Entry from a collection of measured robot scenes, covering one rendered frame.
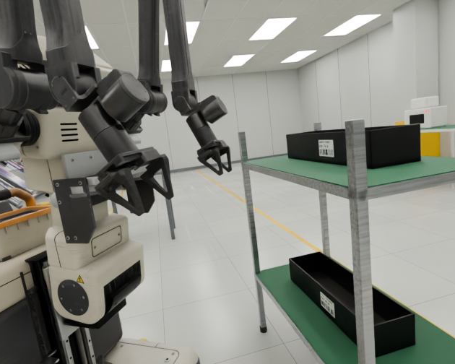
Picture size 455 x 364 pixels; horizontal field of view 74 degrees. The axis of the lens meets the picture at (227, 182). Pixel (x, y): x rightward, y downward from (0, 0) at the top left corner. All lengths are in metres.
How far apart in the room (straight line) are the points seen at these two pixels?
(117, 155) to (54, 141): 0.34
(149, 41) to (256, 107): 9.82
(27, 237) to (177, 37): 0.78
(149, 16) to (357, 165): 0.73
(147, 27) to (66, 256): 0.69
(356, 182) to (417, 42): 6.14
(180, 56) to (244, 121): 9.66
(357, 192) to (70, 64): 0.61
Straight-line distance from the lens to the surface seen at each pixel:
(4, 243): 1.12
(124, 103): 0.53
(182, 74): 0.96
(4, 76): 0.67
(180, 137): 10.15
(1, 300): 1.08
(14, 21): 0.70
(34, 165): 0.94
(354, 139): 0.70
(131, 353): 1.44
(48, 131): 0.82
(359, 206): 0.73
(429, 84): 6.89
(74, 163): 0.83
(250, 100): 10.72
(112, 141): 0.55
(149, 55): 1.02
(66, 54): 0.60
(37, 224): 1.18
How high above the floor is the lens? 1.11
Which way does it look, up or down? 9 degrees down
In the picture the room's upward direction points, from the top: 7 degrees counter-clockwise
